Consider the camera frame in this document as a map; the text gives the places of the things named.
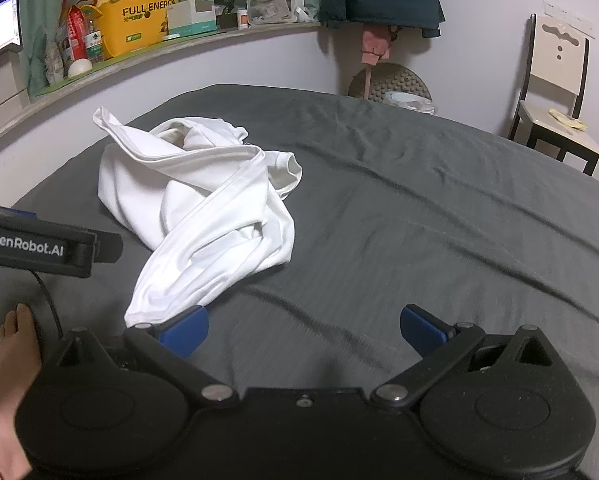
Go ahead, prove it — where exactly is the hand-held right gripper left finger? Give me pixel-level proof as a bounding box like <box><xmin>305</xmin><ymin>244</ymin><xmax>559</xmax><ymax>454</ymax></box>
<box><xmin>44</xmin><ymin>305</ymin><xmax>240</xmax><ymax>408</ymax></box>

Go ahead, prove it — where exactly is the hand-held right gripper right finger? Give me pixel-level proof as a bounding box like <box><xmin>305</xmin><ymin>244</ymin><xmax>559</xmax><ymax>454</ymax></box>
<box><xmin>370</xmin><ymin>304</ymin><xmax>569</xmax><ymax>407</ymax></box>

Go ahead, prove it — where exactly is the white t-shirt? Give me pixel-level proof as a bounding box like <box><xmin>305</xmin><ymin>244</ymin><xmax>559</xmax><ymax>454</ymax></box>
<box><xmin>92</xmin><ymin>106</ymin><xmax>303</xmax><ymax>326</ymax></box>

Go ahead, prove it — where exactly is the person's bare foot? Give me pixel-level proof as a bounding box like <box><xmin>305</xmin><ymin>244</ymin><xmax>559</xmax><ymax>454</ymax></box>
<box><xmin>0</xmin><ymin>302</ymin><xmax>45</xmax><ymax>466</ymax></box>

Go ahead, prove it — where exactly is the grey bed sheet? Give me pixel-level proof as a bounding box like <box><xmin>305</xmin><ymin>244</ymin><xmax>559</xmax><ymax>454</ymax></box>
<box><xmin>0</xmin><ymin>84</ymin><xmax>599</xmax><ymax>480</ymax></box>

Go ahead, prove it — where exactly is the clear plastic snack bag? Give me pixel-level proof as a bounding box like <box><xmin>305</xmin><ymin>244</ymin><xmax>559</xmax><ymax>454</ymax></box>
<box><xmin>44</xmin><ymin>35</ymin><xmax>71</xmax><ymax>87</ymax></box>

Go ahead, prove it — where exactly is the plastic water bottle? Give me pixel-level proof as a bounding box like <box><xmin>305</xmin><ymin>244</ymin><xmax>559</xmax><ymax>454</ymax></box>
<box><xmin>84</xmin><ymin>17</ymin><xmax>105</xmax><ymax>64</ymax></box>

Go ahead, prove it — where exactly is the red snack packet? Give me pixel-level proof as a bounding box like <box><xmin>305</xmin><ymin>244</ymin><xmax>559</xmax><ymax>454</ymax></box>
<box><xmin>67</xmin><ymin>5</ymin><xmax>88</xmax><ymax>64</ymax></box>

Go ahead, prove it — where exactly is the window ledge shelf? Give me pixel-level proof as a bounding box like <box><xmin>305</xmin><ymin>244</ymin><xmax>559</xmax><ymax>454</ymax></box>
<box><xmin>0</xmin><ymin>20</ymin><xmax>325</xmax><ymax>155</ymax></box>

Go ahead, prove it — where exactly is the white plastic bag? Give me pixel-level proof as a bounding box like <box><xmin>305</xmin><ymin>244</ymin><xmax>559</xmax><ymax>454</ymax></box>
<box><xmin>382</xmin><ymin>91</ymin><xmax>436</xmax><ymax>115</ymax></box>

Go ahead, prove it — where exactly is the yellow cardboard box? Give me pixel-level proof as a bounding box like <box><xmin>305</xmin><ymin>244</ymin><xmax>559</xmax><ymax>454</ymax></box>
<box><xmin>100</xmin><ymin>0</ymin><xmax>180</xmax><ymax>59</ymax></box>

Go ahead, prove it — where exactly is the pale yellow cloth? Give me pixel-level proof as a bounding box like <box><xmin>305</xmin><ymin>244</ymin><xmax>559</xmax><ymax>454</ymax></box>
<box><xmin>549</xmin><ymin>108</ymin><xmax>588</xmax><ymax>134</ymax></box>

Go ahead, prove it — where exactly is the white teal cardboard box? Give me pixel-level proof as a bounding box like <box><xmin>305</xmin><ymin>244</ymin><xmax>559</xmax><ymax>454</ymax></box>
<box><xmin>166</xmin><ymin>0</ymin><xmax>218</xmax><ymax>37</ymax></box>

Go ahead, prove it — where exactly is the pink hanging cloth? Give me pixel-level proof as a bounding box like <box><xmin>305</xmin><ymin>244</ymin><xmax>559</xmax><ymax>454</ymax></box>
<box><xmin>360</xmin><ymin>24</ymin><xmax>395</xmax><ymax>98</ymax></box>

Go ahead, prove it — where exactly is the clear storage case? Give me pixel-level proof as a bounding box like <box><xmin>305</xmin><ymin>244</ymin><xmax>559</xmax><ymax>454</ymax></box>
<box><xmin>246</xmin><ymin>0</ymin><xmax>306</xmax><ymax>26</ymax></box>

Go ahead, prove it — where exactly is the black cable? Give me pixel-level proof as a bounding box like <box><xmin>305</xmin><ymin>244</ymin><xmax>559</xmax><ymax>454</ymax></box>
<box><xmin>30</xmin><ymin>270</ymin><xmax>65</xmax><ymax>341</ymax></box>

